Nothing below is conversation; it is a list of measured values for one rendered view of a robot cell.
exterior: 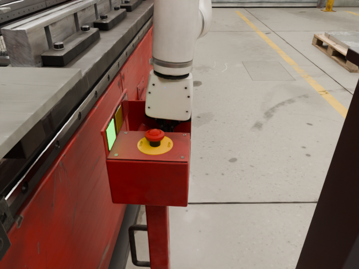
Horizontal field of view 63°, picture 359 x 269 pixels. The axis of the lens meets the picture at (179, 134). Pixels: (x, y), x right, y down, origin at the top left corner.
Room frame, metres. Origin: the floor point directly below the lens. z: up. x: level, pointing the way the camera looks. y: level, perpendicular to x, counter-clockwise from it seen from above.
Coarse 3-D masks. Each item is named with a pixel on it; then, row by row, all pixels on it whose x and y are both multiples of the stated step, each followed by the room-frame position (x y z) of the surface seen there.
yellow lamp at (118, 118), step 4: (120, 108) 0.57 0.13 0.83; (116, 112) 0.54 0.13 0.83; (120, 112) 0.57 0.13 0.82; (116, 116) 0.54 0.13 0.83; (120, 116) 0.56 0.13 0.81; (116, 120) 0.53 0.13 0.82; (120, 120) 0.56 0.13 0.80; (116, 124) 0.53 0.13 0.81; (120, 124) 0.56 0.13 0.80; (116, 128) 0.53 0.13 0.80
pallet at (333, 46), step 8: (320, 40) 4.17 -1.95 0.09; (328, 40) 3.95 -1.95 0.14; (320, 48) 4.00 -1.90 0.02; (328, 48) 3.77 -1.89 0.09; (336, 48) 3.57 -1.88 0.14; (344, 48) 3.56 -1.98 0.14; (336, 56) 3.64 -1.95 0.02; (344, 64) 3.33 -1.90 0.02; (352, 64) 3.13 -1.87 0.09; (352, 72) 3.11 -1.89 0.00
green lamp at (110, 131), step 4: (112, 120) 0.51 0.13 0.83; (112, 124) 0.50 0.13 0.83; (108, 128) 0.48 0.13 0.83; (112, 128) 0.50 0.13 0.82; (108, 132) 0.48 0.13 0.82; (112, 132) 0.50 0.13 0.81; (108, 136) 0.47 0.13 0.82; (112, 136) 0.49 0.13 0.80; (108, 140) 0.47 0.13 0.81; (112, 140) 0.49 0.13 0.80; (108, 144) 0.47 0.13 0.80; (112, 144) 0.49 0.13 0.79
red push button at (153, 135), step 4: (148, 132) 0.50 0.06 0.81; (152, 132) 0.50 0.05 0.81; (156, 132) 0.50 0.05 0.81; (160, 132) 0.50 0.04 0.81; (148, 136) 0.49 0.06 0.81; (152, 136) 0.49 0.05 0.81; (156, 136) 0.49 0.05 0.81; (160, 136) 0.49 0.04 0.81; (164, 136) 0.50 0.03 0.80; (148, 140) 0.49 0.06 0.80; (152, 140) 0.48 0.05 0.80; (156, 140) 0.48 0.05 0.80; (160, 140) 0.49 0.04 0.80; (152, 144) 0.49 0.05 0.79; (156, 144) 0.49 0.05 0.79; (160, 144) 0.50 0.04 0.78
